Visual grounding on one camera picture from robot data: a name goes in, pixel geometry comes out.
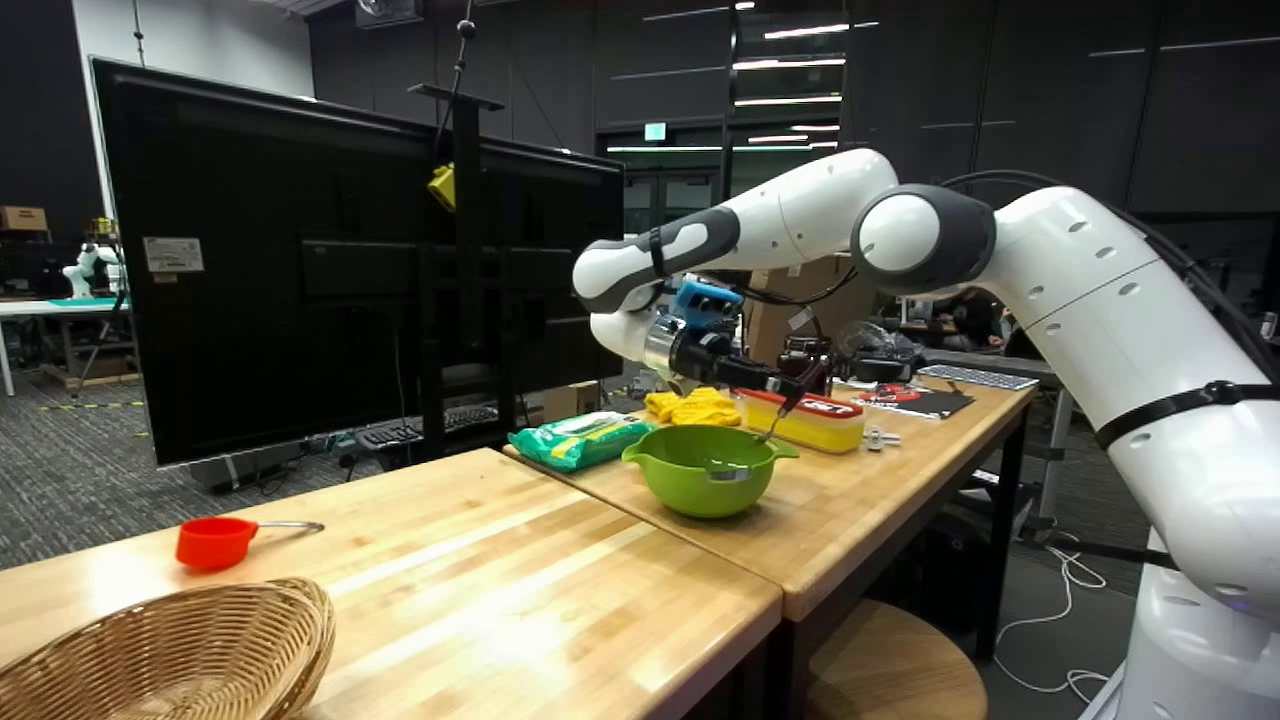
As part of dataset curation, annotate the small red cup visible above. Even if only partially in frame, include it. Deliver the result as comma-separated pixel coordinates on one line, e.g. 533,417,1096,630
177,515,319,573

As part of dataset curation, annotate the round wooden stool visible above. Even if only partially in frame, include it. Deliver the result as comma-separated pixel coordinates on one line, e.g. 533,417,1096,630
806,599,988,720

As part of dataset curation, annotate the green snack packet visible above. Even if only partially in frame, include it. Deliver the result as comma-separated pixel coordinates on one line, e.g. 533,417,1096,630
511,411,648,476

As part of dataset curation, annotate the yellow cloth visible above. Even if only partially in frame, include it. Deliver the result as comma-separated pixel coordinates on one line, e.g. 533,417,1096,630
646,390,740,430

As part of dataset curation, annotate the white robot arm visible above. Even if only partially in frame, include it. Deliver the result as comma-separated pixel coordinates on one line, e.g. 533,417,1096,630
574,150,1280,720

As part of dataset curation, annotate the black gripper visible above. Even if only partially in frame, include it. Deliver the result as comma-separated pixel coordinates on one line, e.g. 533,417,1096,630
668,334,833,397

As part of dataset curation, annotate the green bowl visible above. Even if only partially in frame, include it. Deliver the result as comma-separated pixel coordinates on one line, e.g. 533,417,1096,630
625,426,796,520

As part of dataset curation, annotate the large black monitor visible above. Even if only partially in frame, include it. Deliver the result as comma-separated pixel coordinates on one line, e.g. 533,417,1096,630
97,62,625,466

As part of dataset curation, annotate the purple handled silver spoon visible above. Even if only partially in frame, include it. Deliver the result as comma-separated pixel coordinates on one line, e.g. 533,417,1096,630
756,397,801,446

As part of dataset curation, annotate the woven wicker basket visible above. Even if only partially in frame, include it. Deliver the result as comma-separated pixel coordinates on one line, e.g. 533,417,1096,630
0,576,337,720

